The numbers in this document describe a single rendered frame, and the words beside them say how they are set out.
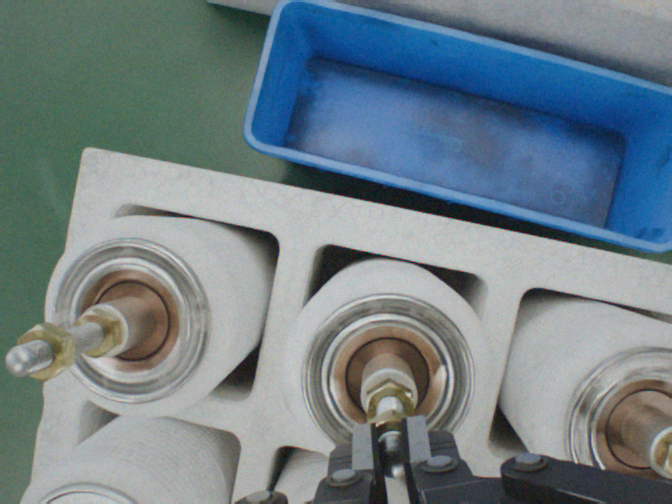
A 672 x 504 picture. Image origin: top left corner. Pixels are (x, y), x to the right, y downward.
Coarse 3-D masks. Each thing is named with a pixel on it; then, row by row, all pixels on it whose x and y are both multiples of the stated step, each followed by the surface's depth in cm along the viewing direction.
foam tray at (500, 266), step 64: (128, 192) 34; (192, 192) 33; (256, 192) 33; (320, 192) 33; (320, 256) 39; (448, 256) 33; (512, 256) 32; (576, 256) 32; (512, 320) 32; (64, 384) 34; (256, 384) 34; (64, 448) 34; (256, 448) 34; (512, 448) 35
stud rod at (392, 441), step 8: (384, 400) 21; (392, 400) 21; (384, 408) 20; (400, 408) 20; (392, 432) 17; (400, 432) 18; (384, 440) 17; (392, 440) 17; (400, 440) 17; (384, 448) 16; (392, 448) 16; (400, 448) 16; (384, 456) 16; (392, 456) 16; (400, 456) 16; (384, 464) 16; (392, 464) 16; (400, 464) 16; (384, 472) 16; (392, 472) 16; (400, 472) 16
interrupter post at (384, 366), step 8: (376, 360) 25; (384, 360) 25; (392, 360) 25; (400, 360) 25; (368, 368) 25; (376, 368) 24; (384, 368) 23; (392, 368) 23; (400, 368) 23; (408, 368) 25; (368, 376) 23; (376, 376) 23; (384, 376) 23; (392, 376) 23; (400, 376) 23; (408, 376) 23; (368, 384) 23; (376, 384) 23; (408, 384) 23; (416, 392) 23; (416, 400) 23
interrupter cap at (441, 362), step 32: (352, 320) 26; (384, 320) 25; (416, 320) 25; (448, 320) 25; (320, 352) 26; (352, 352) 26; (384, 352) 26; (416, 352) 26; (448, 352) 25; (320, 384) 26; (352, 384) 26; (416, 384) 26; (448, 384) 25; (320, 416) 26; (352, 416) 26; (448, 416) 26
